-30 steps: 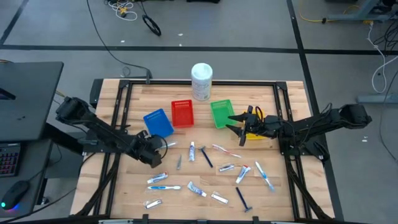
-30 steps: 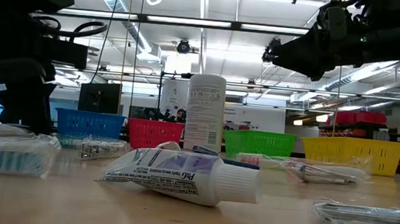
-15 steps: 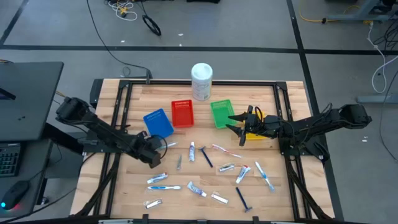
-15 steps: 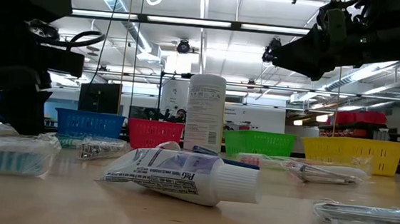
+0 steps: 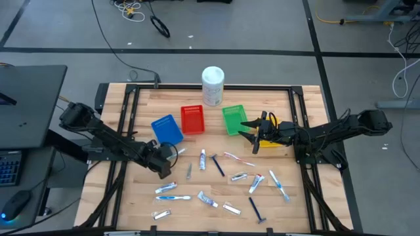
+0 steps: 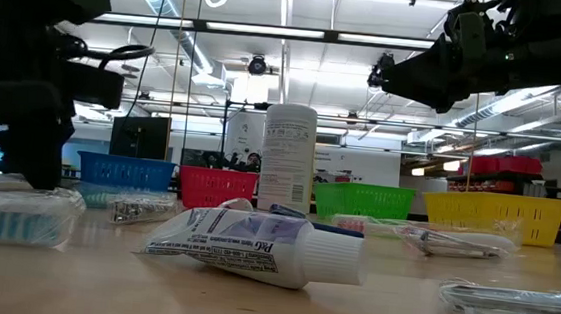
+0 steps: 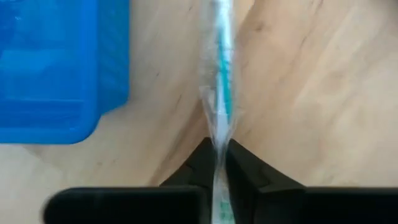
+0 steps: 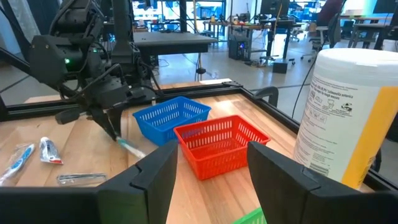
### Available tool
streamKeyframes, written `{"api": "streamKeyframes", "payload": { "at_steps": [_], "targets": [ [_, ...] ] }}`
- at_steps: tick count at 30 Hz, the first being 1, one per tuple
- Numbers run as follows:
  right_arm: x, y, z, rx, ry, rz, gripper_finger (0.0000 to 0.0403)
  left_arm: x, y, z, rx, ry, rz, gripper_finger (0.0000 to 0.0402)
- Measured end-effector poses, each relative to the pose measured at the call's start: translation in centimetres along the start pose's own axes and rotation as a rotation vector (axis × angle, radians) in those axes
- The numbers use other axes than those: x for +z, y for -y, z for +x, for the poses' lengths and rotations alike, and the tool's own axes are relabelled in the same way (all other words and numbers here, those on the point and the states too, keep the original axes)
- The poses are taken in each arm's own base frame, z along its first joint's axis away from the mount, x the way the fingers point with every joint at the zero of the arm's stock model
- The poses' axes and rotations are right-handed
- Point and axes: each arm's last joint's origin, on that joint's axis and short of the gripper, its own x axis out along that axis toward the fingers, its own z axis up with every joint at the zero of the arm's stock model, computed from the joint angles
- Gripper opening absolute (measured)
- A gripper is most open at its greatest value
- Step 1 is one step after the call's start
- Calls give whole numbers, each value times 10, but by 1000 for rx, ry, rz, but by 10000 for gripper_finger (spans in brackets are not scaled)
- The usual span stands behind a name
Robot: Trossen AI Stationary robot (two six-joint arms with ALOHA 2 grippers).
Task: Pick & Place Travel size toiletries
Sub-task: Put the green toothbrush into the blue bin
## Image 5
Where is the long black floor cable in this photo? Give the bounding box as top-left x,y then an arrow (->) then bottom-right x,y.
91,0 -> 161,89

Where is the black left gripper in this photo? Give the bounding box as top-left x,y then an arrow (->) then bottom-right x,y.
144,140 -> 180,180

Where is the white wipes canister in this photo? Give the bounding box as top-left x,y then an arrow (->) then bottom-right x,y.
201,66 -> 226,107

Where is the black computer mouse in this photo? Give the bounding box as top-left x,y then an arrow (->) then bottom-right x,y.
0,189 -> 32,222

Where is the black table frame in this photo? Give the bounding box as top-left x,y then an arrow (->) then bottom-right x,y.
77,82 -> 364,236

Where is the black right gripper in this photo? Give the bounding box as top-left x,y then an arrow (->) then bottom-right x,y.
238,110 -> 298,155

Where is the dark screen device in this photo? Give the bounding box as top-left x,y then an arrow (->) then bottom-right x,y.
0,91 -> 18,107

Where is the dark blue razor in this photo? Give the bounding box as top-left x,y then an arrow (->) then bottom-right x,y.
209,153 -> 226,178
247,196 -> 268,225

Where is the blue plastic basket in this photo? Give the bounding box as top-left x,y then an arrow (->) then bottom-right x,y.
150,113 -> 184,147

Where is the white yellow cable bundle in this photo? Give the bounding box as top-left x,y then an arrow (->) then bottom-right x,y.
113,0 -> 146,23

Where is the purple white-capped toothpaste tube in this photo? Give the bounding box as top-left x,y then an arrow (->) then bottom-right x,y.
196,191 -> 219,208

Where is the white floor cable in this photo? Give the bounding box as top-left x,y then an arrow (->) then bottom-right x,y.
387,22 -> 420,99

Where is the grey desk leg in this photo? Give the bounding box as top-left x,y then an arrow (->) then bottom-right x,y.
344,0 -> 414,24

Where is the red white toothbrush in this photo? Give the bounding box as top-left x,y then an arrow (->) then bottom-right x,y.
223,151 -> 257,168

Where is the black coiled cable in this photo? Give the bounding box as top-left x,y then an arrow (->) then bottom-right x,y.
150,15 -> 171,39

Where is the clear toothbrush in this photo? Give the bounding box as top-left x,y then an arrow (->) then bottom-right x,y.
167,147 -> 187,161

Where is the black cable tangle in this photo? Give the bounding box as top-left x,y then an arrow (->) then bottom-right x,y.
393,19 -> 420,50

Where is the dark grey lower desk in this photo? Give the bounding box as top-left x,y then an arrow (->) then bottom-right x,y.
0,146 -> 56,230

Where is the green plastic basket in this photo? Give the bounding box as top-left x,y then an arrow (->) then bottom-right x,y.
221,104 -> 251,136

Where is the black desk top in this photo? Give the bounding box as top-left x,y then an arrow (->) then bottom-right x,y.
0,64 -> 68,150

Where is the grey desk foot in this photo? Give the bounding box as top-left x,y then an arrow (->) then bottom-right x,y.
376,100 -> 420,110

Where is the blue white toothbrush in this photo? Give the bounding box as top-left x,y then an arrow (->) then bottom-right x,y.
268,169 -> 291,203
155,195 -> 192,201

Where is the yellow plastic basket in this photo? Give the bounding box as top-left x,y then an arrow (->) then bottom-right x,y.
255,116 -> 285,148

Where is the yellow floor cable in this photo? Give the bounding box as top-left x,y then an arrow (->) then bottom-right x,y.
314,0 -> 394,26

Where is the red plastic basket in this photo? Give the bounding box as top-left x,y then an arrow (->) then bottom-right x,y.
180,104 -> 206,135

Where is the black backlit keyboard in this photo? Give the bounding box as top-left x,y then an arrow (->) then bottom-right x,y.
0,149 -> 23,187

